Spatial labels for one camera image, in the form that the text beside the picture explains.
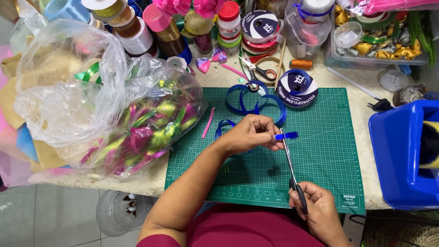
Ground heap of coloured fabric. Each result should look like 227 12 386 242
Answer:
0 45 74 187

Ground wooden stick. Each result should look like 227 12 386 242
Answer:
274 42 287 92

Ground pink ribbon strip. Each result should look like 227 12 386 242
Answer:
202 107 216 139

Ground white glue bottle red cap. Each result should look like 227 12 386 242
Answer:
217 1 242 47

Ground person's left hand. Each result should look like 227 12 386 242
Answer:
217 114 285 157

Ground clear bin of ribbon roses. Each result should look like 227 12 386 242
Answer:
324 0 437 66

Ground heap of satin ribbon rolls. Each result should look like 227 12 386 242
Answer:
39 0 193 69

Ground blue ribbon spool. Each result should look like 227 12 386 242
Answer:
276 69 319 108

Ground person's maroon shirt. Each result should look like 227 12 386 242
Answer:
136 202 330 247

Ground green cutting mat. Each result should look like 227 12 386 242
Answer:
164 87 366 215

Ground red-handled scissors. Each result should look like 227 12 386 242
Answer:
239 56 277 82

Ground person's right hand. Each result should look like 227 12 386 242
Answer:
288 181 340 234

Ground blue ribbon strip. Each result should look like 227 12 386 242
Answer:
215 84 299 142

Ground clear plastic jar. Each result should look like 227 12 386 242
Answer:
283 0 335 59

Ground small pink ribbon piece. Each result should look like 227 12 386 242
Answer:
221 63 249 81

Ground purple pink ribbon bow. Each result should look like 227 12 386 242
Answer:
195 48 228 74

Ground beige ribbon ring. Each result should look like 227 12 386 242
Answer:
253 56 286 86

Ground small cup of white beads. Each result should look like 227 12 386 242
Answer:
377 70 409 92

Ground stack of ribbon spools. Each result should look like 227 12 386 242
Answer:
240 9 285 64

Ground blue plastic container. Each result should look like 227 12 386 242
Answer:
368 99 439 211

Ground clear plastic bucket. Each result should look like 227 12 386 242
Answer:
96 190 155 237

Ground clear plastic bag of bows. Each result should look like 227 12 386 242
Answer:
14 19 209 179

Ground white glue stick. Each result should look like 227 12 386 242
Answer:
326 67 380 100

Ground orange thread spool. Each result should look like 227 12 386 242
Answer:
289 59 314 70

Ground black power plug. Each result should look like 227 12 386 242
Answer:
368 98 395 112

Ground black-handled silver scissors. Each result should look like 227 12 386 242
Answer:
279 127 309 215

